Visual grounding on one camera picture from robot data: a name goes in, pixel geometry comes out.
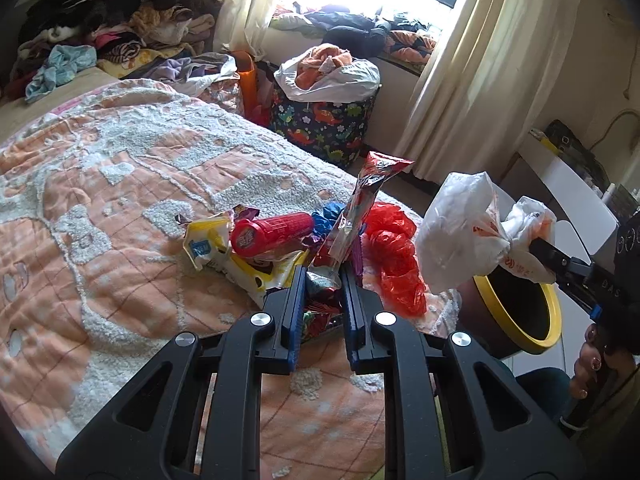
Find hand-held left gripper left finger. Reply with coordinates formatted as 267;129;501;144
55;264;308;480

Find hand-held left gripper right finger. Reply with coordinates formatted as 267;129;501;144
340;264;586;480

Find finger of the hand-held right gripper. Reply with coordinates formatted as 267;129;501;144
529;238;597;307

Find brown bin with yellow rim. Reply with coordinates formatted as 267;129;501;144
457;266;563;361

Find long red snack wrapper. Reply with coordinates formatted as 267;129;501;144
314;151;416;282

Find person's right hand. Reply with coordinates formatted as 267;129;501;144
569;322;631;401

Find red plastic bag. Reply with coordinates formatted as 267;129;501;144
362;202;429;317

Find white desk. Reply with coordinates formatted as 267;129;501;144
517;132;621;257

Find red cylindrical snack can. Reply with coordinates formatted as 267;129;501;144
231;212;315;264

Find blue crumpled wrapper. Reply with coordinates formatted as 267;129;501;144
310;202;347;250

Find yellow white snack packet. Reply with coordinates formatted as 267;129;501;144
182;211;309;309

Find dark patterned bag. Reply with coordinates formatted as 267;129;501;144
544;119;612;187

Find person's dark trouser leg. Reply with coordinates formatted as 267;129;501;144
515;367;577;422

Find dinosaur print storage basket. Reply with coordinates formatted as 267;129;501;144
267;84;377;169

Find orange white tufted blanket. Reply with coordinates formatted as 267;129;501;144
0;77;463;480

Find cream curtain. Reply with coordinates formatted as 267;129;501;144
392;0;586;182
215;0;307;57

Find orange bag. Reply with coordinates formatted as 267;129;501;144
231;51;274;127

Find white plastic bag with laundry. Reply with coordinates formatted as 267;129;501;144
273;45;382;104

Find orange towel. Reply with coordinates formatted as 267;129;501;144
295;45;362;92

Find clothes on windowsill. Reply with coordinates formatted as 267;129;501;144
270;2;444;66

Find pile of clothes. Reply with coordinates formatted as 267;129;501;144
10;0;224;82

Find light blue cloth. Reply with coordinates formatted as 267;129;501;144
25;45;97;104

